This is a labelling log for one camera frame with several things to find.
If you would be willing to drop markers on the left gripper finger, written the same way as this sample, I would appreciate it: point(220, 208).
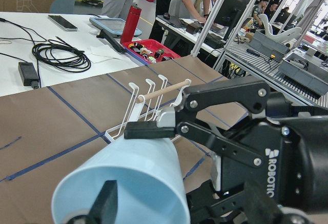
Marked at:
point(104, 208)

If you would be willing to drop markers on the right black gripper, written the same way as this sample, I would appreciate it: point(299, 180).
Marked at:
point(272, 169)

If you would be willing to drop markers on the light blue cup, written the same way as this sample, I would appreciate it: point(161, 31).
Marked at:
point(149, 183)

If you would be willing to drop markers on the red parts bin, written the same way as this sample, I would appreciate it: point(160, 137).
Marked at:
point(149, 51)

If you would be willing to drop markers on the red bottle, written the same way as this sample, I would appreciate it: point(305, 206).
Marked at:
point(131, 24)

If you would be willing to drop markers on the black power adapter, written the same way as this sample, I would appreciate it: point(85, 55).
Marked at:
point(28, 75)

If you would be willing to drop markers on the teach pendant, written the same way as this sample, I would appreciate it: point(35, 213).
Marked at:
point(115, 26)

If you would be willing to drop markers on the black smartphone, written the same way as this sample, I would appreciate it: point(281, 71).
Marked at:
point(62, 23)

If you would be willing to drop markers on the white wire cup rack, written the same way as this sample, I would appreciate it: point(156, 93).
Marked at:
point(146, 106)

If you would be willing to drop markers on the aluminium frame post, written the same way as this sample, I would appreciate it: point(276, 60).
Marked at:
point(206, 28)

